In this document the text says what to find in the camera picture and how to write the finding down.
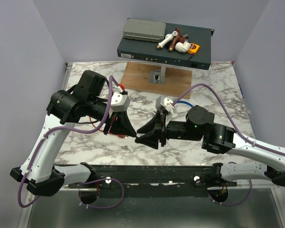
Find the yellow tape measure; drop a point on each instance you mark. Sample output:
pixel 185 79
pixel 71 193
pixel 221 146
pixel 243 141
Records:
pixel 194 48

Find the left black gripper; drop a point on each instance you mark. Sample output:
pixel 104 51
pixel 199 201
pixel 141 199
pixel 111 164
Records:
pixel 120 124

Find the blue cable lock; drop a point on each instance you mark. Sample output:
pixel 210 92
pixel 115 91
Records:
pixel 185 102

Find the metal bracket with lock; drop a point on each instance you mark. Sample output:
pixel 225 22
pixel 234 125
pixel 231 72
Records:
pixel 156 77

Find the silver key set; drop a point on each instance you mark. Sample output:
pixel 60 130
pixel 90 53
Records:
pixel 125 147

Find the black mounting base plate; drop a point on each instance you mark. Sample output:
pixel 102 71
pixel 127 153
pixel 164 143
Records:
pixel 137 181

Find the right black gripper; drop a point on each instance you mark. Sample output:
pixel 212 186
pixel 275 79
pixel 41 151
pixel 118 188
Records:
pixel 151 139

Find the dark blue network switch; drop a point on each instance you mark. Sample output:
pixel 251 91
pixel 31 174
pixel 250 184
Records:
pixel 148 51

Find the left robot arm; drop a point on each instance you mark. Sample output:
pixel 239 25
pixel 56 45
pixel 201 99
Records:
pixel 94 102

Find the wooden base board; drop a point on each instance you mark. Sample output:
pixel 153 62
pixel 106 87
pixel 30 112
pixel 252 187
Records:
pixel 139 77

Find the white pvc pipe fitting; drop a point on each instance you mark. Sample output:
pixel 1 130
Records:
pixel 167 39

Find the grey plastic tool case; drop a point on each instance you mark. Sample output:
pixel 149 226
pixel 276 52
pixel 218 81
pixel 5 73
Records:
pixel 144 30

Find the white pvc elbow fitting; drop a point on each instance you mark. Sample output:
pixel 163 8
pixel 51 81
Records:
pixel 182 47

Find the brown pipe fitting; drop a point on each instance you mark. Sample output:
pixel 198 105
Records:
pixel 176 39

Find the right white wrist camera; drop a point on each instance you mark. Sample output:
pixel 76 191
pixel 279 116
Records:
pixel 164 104

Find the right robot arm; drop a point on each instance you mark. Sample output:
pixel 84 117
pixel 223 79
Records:
pixel 267 161

